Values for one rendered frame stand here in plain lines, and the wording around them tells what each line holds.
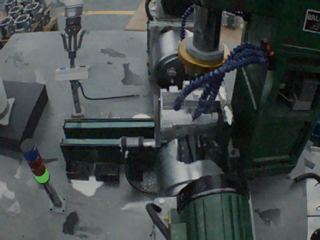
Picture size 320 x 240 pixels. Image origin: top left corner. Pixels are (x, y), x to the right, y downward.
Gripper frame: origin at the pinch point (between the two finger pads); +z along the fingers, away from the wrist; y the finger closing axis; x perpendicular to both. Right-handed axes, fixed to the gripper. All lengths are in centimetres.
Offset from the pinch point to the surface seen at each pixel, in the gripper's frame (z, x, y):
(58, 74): 6.3, -3.5, -6.5
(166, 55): -0.1, -6.8, 41.3
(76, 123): 27.0, -10.2, 3.2
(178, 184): 29, -59, 42
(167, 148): 23, -46, 40
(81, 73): 6.9, -3.5, 5.0
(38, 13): -29, 187, -87
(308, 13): -25, -65, 79
